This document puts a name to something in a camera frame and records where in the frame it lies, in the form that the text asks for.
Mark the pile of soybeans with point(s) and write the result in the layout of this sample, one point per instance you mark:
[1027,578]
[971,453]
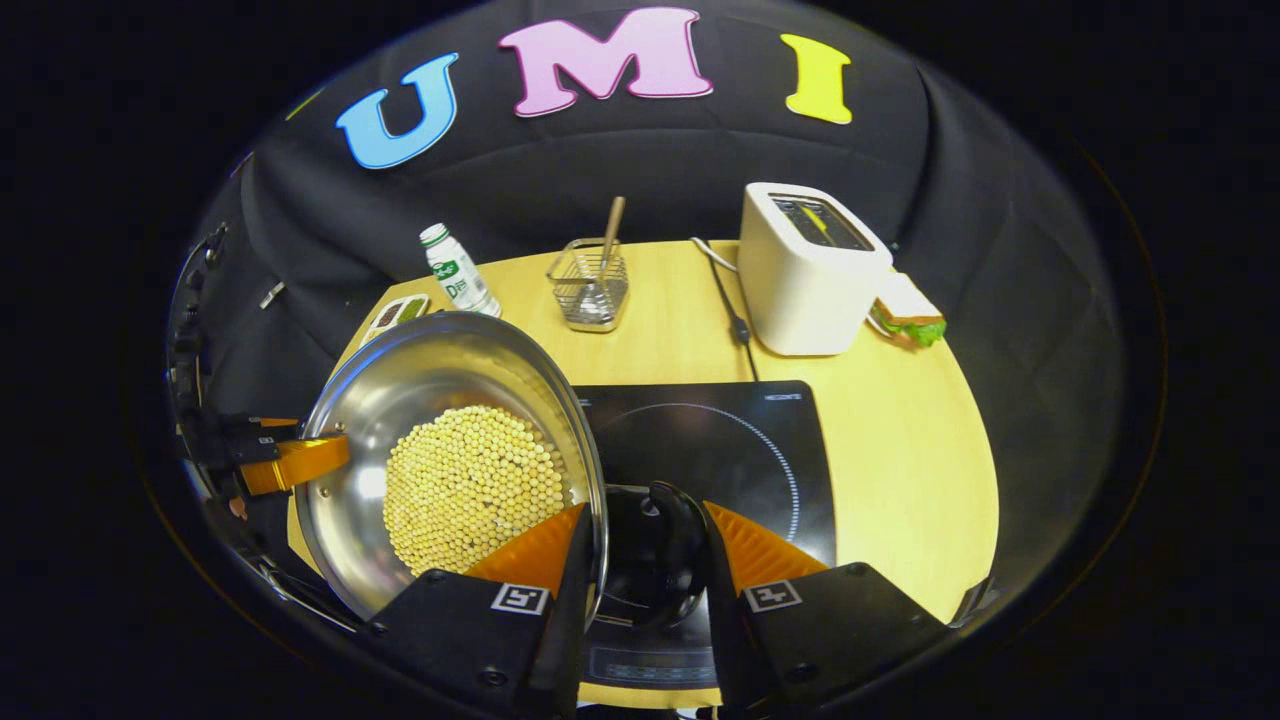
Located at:
[465,480]

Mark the metal clip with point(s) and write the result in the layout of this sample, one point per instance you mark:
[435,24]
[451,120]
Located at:
[271,295]

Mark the black induction cooktop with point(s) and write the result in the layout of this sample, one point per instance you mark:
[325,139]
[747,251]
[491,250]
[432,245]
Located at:
[720,440]

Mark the divided dish of beans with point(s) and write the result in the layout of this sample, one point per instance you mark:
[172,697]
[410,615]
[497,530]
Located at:
[395,315]

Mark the sandwich with lettuce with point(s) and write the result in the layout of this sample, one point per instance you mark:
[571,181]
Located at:
[910,312]

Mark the white toaster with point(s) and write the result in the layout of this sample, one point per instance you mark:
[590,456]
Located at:
[800,290]

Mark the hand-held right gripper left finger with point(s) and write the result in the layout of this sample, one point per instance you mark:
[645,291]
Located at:
[572,600]

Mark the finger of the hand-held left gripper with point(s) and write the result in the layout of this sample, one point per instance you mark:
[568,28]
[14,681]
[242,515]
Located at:
[255,424]
[295,463]

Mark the stainless steel pot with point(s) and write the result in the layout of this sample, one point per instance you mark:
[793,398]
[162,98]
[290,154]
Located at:
[400,380]

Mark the white green-label bottle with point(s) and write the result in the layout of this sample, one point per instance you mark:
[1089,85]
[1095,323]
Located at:
[460,272]

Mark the wooden stick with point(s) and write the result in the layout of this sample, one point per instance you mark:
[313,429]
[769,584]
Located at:
[612,230]

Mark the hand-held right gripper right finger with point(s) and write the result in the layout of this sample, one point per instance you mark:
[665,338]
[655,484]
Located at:
[722,610]

